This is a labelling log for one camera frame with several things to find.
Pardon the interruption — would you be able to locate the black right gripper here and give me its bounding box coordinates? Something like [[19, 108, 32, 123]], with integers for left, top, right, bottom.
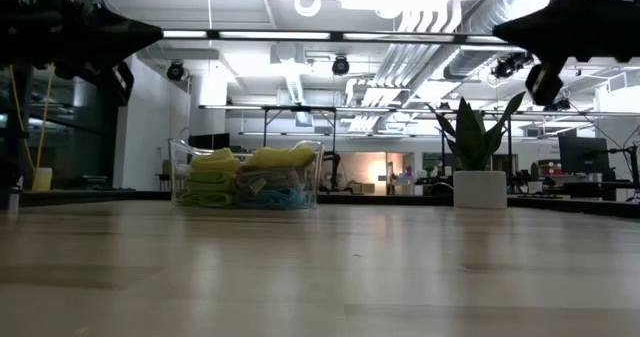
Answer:
[[491, 0, 640, 64]]

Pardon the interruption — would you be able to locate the black background table frame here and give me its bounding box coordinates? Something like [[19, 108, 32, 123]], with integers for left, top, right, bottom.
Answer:
[[262, 105, 341, 193]]

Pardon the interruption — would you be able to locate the yellow extension cable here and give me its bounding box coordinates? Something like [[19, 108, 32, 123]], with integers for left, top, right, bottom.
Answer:
[[8, 64, 55, 171]]

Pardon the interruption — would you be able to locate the clear plastic bin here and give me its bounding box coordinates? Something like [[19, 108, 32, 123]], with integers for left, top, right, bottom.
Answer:
[[168, 137, 326, 211]]

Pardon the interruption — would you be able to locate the long ceiling light bar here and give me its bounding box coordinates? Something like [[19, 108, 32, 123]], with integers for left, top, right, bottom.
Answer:
[[162, 29, 506, 47]]

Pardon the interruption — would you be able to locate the white ceiling ring light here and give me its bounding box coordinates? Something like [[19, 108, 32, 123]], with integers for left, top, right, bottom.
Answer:
[[293, 0, 322, 18]]

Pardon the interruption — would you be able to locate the black computer monitor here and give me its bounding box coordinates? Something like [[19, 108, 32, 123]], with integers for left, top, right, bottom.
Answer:
[[558, 135, 610, 174]]

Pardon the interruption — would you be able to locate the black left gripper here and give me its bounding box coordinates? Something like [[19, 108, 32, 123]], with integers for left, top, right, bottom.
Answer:
[[0, 0, 164, 86]]

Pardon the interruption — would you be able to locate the white round plant pot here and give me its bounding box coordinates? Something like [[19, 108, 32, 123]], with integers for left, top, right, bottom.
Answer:
[[452, 170, 508, 210]]

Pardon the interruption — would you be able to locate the black ceiling spotlight cluster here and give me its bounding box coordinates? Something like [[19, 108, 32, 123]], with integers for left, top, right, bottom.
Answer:
[[492, 51, 535, 80]]

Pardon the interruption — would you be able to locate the pale yellow cylinder container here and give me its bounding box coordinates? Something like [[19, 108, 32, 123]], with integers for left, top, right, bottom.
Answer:
[[31, 166, 54, 192]]

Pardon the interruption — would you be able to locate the green artificial succulent plant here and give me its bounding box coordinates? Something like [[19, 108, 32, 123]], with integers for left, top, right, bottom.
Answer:
[[427, 90, 527, 172]]

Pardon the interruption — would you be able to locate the lime green microfiber towel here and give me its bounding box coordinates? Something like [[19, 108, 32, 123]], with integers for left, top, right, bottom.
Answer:
[[177, 170, 237, 209]]

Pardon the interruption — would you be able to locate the teal microfiber towel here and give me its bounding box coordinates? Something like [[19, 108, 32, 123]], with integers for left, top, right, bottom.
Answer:
[[233, 185, 314, 211]]

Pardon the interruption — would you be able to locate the grey microfiber towel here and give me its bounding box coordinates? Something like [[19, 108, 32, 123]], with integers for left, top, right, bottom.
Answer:
[[235, 168, 304, 194]]

